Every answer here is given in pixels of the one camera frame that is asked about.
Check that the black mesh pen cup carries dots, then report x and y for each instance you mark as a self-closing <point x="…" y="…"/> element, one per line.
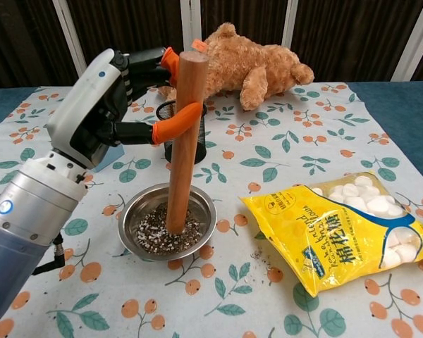
<point x="199" y="148"/>

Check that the stainless steel bowl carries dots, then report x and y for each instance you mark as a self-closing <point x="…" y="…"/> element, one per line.
<point x="204" y="218"/>

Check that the crushed dark seeds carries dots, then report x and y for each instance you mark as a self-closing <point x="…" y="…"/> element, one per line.
<point x="155" y="236"/>

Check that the floral tablecloth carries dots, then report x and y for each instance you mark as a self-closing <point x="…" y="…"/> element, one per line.
<point x="268" y="141"/>

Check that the yellow marshmallow bag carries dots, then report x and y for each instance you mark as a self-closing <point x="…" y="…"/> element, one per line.
<point x="303" y="239"/>

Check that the light blue foam cube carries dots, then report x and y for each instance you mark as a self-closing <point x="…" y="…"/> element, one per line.
<point x="111" y="160"/>

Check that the white partition post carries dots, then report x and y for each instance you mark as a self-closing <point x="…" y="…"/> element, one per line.
<point x="191" y="24"/>
<point x="414" y="38"/>
<point x="289" y="21"/>
<point x="72" y="35"/>

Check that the brown teddy bear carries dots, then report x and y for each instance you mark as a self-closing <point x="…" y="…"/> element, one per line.
<point x="246" y="63"/>

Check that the brown wooden rod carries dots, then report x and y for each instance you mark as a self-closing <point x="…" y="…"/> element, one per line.
<point x="183" y="158"/>

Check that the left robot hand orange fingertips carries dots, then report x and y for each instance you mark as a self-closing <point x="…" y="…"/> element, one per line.
<point x="81" y="105"/>

